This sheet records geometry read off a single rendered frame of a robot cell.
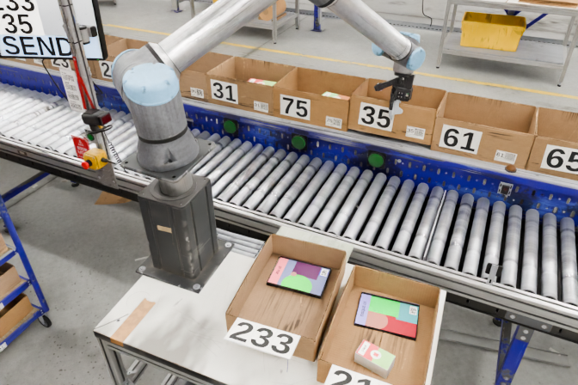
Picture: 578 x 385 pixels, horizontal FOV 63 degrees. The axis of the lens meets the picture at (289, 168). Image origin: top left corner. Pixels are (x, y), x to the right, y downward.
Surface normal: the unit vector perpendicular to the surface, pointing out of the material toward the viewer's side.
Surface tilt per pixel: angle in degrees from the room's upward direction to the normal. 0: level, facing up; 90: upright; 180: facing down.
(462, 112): 90
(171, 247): 90
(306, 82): 90
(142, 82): 8
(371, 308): 0
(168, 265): 90
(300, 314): 1
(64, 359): 0
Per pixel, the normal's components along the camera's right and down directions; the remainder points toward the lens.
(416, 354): 0.00, -0.83
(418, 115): -0.41, 0.43
